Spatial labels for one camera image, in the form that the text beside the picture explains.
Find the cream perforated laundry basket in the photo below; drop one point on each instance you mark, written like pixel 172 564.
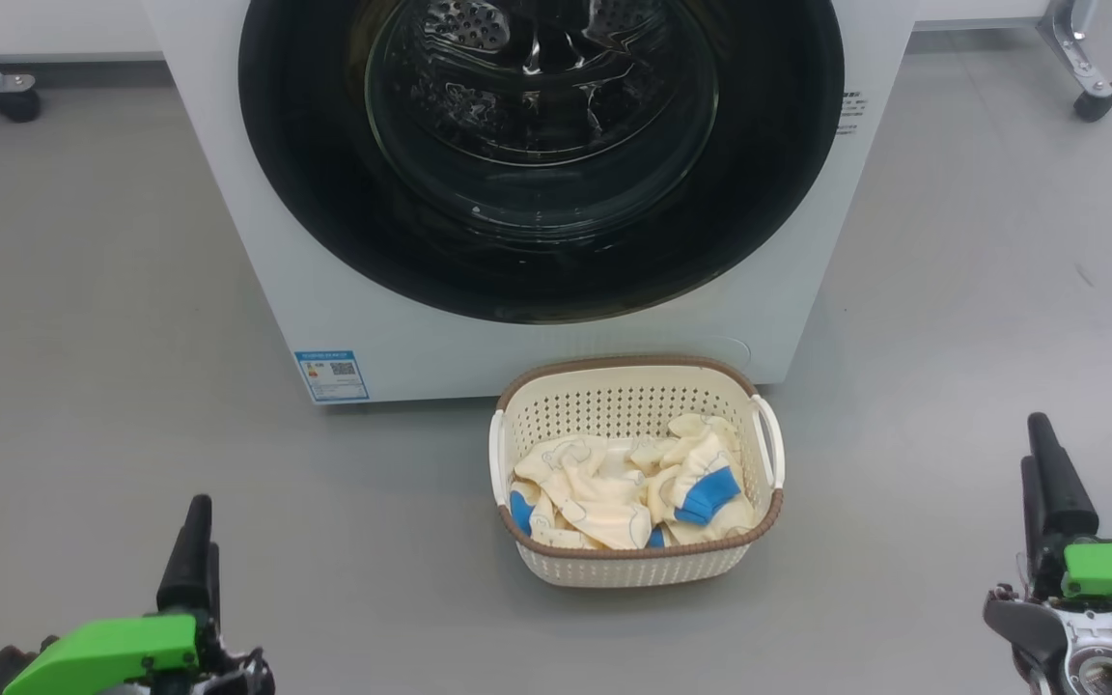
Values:
pixel 614 569

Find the washing machine door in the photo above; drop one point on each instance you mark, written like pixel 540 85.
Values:
pixel 324 193

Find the stainless steel washing machine drum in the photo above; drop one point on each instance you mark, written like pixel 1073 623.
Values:
pixel 474 24

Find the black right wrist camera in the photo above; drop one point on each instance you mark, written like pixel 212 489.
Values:
pixel 1024 623

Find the cream printed baby garment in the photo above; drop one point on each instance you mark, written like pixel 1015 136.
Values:
pixel 585 492

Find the white front-load washing machine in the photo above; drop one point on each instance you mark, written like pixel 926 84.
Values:
pixel 228 241

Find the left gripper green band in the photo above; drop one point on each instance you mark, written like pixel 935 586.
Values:
pixel 112 656

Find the blue energy label sticker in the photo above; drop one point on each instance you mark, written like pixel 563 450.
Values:
pixel 332 376

